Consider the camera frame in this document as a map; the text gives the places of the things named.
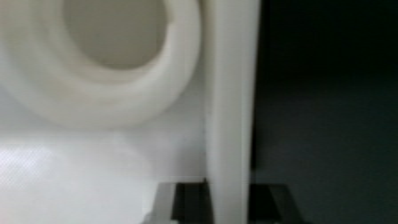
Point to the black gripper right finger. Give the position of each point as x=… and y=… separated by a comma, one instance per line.
x=273, y=205

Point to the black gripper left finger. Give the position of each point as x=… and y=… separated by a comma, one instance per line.
x=182, y=204

